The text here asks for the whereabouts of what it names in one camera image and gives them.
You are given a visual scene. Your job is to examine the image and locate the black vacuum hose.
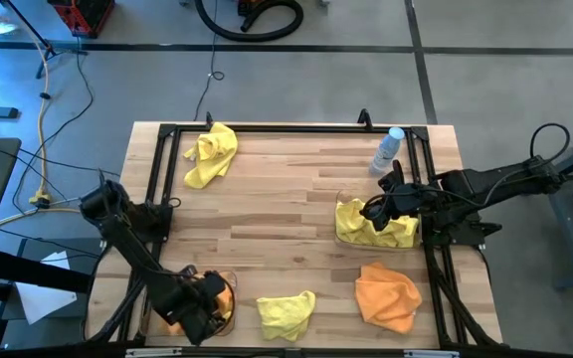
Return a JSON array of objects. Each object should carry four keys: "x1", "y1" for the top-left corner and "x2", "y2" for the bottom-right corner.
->
[{"x1": 194, "y1": 0, "x2": 305, "y2": 44}]

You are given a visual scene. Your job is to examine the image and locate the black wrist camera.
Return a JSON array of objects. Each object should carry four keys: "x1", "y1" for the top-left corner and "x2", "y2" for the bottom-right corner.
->
[
  {"x1": 379, "y1": 159, "x2": 406, "y2": 194},
  {"x1": 201, "y1": 270, "x2": 228, "y2": 299}
]

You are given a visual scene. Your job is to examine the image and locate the black metal table frame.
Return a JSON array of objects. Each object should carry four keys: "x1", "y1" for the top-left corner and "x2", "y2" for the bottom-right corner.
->
[{"x1": 85, "y1": 111, "x2": 504, "y2": 358}]

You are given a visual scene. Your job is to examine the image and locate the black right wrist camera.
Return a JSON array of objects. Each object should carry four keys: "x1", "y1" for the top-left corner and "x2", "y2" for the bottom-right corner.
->
[{"x1": 379, "y1": 159, "x2": 406, "y2": 194}]

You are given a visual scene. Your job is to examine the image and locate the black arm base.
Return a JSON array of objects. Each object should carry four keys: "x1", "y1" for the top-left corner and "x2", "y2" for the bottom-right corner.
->
[
  {"x1": 129, "y1": 201, "x2": 174, "y2": 245},
  {"x1": 418, "y1": 208, "x2": 504, "y2": 248}
]

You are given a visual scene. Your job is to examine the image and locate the red tool case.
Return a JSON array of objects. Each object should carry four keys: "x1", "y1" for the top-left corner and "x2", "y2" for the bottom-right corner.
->
[{"x1": 47, "y1": 0, "x2": 116, "y2": 40}]

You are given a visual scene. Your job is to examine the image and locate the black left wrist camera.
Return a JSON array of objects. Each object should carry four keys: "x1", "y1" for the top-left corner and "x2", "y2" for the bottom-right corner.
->
[{"x1": 201, "y1": 270, "x2": 228, "y2": 299}]

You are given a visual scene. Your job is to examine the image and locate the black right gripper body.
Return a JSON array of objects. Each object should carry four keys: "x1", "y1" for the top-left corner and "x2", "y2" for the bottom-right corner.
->
[{"x1": 365, "y1": 182, "x2": 420, "y2": 223}]

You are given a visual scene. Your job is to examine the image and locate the black tripod stand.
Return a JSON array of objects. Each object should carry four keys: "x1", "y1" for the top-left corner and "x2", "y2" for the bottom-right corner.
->
[{"x1": 2, "y1": 0, "x2": 89, "y2": 81}]

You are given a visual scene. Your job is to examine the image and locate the yellow extension cord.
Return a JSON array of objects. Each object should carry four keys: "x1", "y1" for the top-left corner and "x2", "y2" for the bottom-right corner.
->
[{"x1": 0, "y1": 14, "x2": 109, "y2": 230}]

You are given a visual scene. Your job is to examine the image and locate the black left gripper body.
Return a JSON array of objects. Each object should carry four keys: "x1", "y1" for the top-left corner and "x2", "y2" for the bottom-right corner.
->
[{"x1": 154, "y1": 275, "x2": 221, "y2": 330}]

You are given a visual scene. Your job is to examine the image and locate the clear plastic bottle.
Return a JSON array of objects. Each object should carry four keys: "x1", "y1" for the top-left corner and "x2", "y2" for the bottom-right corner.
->
[{"x1": 368, "y1": 125, "x2": 407, "y2": 176}]

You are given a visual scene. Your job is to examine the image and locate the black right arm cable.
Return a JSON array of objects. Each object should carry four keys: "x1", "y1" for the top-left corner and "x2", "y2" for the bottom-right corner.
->
[{"x1": 529, "y1": 122, "x2": 571, "y2": 165}]

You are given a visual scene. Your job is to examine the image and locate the long black floor cable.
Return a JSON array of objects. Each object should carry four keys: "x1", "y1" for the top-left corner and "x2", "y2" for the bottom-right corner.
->
[{"x1": 11, "y1": 37, "x2": 95, "y2": 215}]

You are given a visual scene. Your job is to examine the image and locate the thin black floor cable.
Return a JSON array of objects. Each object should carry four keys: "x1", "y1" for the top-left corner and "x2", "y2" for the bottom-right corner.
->
[{"x1": 193, "y1": 0, "x2": 226, "y2": 123}]

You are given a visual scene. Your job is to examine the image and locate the clear plastic basket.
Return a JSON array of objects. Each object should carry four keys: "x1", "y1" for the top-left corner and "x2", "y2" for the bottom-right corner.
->
[
  {"x1": 139, "y1": 268, "x2": 241, "y2": 337},
  {"x1": 333, "y1": 188, "x2": 422, "y2": 250}
]

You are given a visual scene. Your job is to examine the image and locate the grey camera bracket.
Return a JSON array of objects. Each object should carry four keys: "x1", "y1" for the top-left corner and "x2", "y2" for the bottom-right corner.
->
[
  {"x1": 125, "y1": 347, "x2": 184, "y2": 358},
  {"x1": 404, "y1": 349, "x2": 461, "y2": 358}
]

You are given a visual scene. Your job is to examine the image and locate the grey metal cart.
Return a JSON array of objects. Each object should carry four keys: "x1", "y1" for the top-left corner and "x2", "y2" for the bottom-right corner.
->
[{"x1": 539, "y1": 126, "x2": 573, "y2": 292}]

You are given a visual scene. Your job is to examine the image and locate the white paper sheet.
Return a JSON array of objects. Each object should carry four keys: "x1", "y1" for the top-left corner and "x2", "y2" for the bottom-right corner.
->
[{"x1": 15, "y1": 251, "x2": 79, "y2": 326}]

